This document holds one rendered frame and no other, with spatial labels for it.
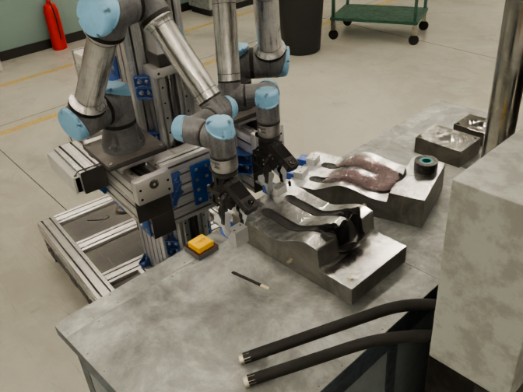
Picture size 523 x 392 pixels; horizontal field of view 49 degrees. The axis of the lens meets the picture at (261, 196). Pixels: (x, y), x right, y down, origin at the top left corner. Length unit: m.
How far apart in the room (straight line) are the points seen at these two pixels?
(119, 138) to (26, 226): 1.86
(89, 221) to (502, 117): 2.44
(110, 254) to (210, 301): 1.34
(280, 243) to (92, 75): 0.74
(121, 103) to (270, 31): 0.57
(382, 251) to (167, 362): 0.70
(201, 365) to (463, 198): 0.86
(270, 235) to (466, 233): 0.92
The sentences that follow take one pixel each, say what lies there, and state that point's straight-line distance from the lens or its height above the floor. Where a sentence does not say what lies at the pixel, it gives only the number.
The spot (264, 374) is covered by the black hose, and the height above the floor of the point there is 0.83.
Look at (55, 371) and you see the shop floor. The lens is 2.80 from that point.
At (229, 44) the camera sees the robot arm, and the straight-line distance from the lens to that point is 1.91.
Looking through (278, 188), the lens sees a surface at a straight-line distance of 1.95.
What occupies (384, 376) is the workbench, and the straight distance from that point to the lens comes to 1.82.
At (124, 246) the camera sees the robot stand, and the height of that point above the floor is 0.21.
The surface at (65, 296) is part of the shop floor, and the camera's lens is 3.15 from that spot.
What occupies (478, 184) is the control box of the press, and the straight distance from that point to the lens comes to 0.94.
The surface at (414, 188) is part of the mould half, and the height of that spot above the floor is 0.91.
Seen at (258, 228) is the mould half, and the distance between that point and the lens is 1.82.
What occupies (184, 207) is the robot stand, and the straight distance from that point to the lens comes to 2.24.
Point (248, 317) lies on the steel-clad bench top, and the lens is 1.65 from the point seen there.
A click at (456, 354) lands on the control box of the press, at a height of 1.12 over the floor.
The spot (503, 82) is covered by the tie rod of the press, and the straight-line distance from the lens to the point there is 1.26.
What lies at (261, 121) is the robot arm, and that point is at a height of 1.17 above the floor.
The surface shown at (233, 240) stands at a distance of 1.71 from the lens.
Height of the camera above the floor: 1.95
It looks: 33 degrees down
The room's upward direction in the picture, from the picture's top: 4 degrees counter-clockwise
